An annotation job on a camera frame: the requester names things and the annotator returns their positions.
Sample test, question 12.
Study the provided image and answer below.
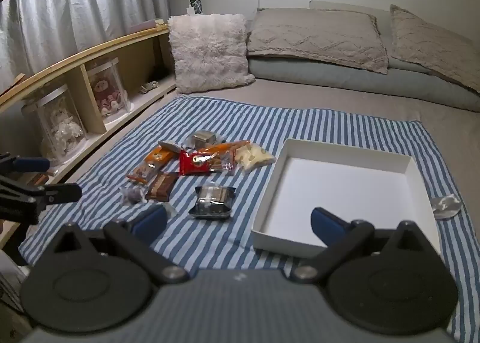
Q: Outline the clear packet dark round snack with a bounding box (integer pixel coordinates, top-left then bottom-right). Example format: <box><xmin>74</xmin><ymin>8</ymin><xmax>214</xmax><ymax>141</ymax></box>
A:
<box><xmin>119</xmin><ymin>185</ymin><xmax>148</xmax><ymax>206</ymax></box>

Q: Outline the clear box with white doll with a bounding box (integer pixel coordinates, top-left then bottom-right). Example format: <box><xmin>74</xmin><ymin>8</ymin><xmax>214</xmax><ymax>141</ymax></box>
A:
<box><xmin>22</xmin><ymin>84</ymin><xmax>89</xmax><ymax>164</ymax></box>

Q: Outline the pale yellow snack packet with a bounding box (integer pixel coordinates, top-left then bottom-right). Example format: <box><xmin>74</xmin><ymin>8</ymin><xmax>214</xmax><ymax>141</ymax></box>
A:
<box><xmin>234</xmin><ymin>142</ymin><xmax>276</xmax><ymax>173</ymax></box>

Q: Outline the pink flat box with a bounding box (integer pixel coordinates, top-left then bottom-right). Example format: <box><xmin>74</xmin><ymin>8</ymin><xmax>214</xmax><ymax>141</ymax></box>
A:
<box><xmin>127</xmin><ymin>18</ymin><xmax>167</xmax><ymax>29</ymax></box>

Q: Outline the small silver snack packet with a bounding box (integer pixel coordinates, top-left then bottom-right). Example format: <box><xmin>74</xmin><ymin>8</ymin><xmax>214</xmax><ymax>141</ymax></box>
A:
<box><xmin>186</xmin><ymin>129</ymin><xmax>220</xmax><ymax>149</ymax></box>

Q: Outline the blue white striped cloth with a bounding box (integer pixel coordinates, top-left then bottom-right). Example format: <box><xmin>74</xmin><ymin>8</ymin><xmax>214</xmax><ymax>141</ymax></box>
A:
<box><xmin>19</xmin><ymin>96</ymin><xmax>480</xmax><ymax>343</ymax></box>

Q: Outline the wooden bedside shelf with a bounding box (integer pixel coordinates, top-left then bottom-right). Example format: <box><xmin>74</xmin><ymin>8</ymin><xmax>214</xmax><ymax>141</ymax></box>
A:
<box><xmin>0</xmin><ymin>19</ymin><xmax>179</xmax><ymax>250</ymax></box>

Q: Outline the dark silver snack packet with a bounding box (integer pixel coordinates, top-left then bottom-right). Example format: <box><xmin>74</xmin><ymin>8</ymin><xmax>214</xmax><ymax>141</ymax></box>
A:
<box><xmin>188</xmin><ymin>185</ymin><xmax>237</xmax><ymax>221</ymax></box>

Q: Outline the beige textured pillow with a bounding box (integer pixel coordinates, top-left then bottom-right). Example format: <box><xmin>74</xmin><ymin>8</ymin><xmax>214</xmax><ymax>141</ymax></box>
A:
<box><xmin>388</xmin><ymin>4</ymin><xmax>480</xmax><ymax>94</ymax></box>
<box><xmin>245</xmin><ymin>7</ymin><xmax>389</xmax><ymax>74</ymax></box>

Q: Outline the crumpled silver foil wrapper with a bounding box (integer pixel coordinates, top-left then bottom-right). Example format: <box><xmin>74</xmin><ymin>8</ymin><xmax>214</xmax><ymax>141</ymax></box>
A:
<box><xmin>431</xmin><ymin>195</ymin><xmax>462</xmax><ymax>220</ymax></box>

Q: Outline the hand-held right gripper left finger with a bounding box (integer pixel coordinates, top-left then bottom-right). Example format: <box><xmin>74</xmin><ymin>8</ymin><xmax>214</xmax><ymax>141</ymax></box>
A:
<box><xmin>49</xmin><ymin>204</ymin><xmax>190</xmax><ymax>285</ymax></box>

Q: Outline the orange striped snack packet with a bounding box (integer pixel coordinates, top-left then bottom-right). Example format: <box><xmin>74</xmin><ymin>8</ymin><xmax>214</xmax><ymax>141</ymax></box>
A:
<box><xmin>127</xmin><ymin>161</ymin><xmax>162</xmax><ymax>184</ymax></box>

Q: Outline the clear box with pink doll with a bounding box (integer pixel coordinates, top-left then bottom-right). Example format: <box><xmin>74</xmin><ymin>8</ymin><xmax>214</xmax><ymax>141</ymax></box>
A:
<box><xmin>86</xmin><ymin>58</ymin><xmax>134</xmax><ymax>124</ymax></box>

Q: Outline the fluffy white pillow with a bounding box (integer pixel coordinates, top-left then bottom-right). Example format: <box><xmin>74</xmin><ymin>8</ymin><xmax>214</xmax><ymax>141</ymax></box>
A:
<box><xmin>167</xmin><ymin>13</ymin><xmax>256</xmax><ymax>94</ymax></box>

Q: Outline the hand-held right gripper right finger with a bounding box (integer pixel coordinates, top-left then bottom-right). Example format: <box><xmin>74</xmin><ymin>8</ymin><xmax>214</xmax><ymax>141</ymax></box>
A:
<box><xmin>290</xmin><ymin>206</ymin><xmax>432</xmax><ymax>285</ymax></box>

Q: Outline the red snack packet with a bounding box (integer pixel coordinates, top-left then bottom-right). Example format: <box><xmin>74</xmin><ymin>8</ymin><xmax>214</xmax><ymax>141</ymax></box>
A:
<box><xmin>178</xmin><ymin>149</ymin><xmax>238</xmax><ymax>177</ymax></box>

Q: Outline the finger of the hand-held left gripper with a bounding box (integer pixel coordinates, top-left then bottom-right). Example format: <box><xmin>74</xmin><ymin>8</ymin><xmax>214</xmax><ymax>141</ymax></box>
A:
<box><xmin>0</xmin><ymin>176</ymin><xmax>82</xmax><ymax>224</ymax></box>
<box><xmin>0</xmin><ymin>153</ymin><xmax>51</xmax><ymax>174</ymax></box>

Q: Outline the grey curtain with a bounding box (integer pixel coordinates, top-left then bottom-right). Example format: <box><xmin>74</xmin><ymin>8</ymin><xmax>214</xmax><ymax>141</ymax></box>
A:
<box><xmin>0</xmin><ymin>0</ymin><xmax>171</xmax><ymax>85</ymax></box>

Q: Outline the brown snack packet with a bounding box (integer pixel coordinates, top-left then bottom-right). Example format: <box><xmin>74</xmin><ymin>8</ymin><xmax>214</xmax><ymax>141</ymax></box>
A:
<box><xmin>145</xmin><ymin>171</ymin><xmax>180</xmax><ymax>202</ymax></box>

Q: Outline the white cardboard box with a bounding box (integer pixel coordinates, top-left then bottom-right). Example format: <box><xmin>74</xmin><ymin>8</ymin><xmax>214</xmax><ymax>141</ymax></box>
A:
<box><xmin>250</xmin><ymin>138</ymin><xmax>441</xmax><ymax>259</ymax></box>

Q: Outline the orange clear twisted snack packet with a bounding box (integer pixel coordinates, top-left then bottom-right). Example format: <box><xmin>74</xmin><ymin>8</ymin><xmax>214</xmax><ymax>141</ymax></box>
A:
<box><xmin>198</xmin><ymin>140</ymin><xmax>251</xmax><ymax>158</ymax></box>

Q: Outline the folded grey duvet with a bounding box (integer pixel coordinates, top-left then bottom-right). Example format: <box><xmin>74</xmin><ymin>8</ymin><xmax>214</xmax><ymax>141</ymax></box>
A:
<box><xmin>247</xmin><ymin>56</ymin><xmax>480</xmax><ymax>113</ymax></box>

